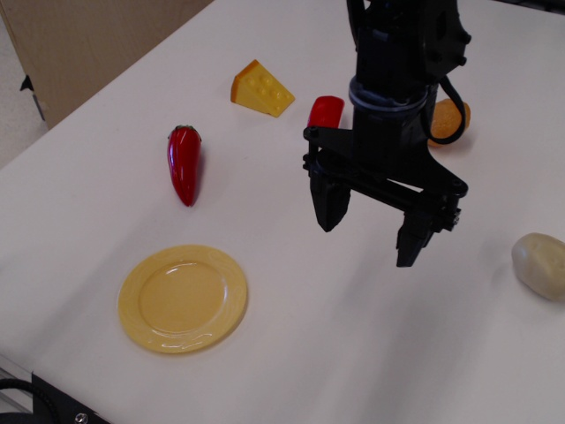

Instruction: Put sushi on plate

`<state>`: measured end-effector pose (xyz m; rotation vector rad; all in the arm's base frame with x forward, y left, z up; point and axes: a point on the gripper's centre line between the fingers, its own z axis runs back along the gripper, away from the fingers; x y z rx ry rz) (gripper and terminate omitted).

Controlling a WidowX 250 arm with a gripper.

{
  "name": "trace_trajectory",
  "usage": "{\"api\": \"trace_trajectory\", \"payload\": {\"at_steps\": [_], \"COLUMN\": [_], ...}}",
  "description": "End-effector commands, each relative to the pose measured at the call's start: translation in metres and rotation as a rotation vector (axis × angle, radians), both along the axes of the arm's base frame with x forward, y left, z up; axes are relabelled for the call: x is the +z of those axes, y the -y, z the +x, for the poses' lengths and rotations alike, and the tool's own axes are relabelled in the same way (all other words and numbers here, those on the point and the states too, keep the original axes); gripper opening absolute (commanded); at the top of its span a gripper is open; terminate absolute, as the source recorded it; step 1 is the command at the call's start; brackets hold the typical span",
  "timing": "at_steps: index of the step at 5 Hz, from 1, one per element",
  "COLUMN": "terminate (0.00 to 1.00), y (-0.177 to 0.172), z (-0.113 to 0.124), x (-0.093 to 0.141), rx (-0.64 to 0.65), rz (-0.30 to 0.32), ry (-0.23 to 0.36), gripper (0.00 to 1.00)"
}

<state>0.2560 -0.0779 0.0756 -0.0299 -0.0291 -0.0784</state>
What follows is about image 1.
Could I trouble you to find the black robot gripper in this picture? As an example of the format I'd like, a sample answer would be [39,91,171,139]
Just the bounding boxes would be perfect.
[304,101,468,268]

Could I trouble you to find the red tuna sushi toy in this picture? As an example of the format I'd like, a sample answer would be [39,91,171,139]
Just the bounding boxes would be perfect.
[307,95,345,128]

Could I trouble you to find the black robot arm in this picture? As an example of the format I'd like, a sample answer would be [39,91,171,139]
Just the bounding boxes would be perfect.
[304,1,471,267]

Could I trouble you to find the yellow plastic plate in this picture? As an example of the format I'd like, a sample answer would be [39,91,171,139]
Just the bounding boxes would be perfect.
[117,245,248,354]

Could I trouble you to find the toy fried chicken drumstick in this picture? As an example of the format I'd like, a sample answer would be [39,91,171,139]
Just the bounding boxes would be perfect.
[427,99,471,148]

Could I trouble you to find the beige toy potato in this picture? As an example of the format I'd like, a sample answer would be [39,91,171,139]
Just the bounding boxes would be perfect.
[511,233,564,301]

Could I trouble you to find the yellow toy cheese wedge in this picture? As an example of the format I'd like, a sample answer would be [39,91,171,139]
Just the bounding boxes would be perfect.
[230,59,295,117]

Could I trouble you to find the red toy chili pepper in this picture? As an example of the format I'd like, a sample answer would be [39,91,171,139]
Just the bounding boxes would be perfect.
[168,125,202,207]

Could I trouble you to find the brown cardboard panel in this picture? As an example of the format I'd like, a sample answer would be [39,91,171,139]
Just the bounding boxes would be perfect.
[1,0,208,128]

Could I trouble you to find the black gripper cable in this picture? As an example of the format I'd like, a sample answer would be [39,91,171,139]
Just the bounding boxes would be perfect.
[421,75,468,147]

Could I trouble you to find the black table corner bracket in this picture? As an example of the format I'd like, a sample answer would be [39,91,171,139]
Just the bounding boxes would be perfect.
[31,374,109,424]

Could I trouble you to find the black cable at corner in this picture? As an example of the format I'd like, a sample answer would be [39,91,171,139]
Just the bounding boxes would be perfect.
[0,377,61,424]

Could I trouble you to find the aluminium table frame rail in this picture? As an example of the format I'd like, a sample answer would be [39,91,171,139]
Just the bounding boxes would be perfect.
[0,355,33,413]

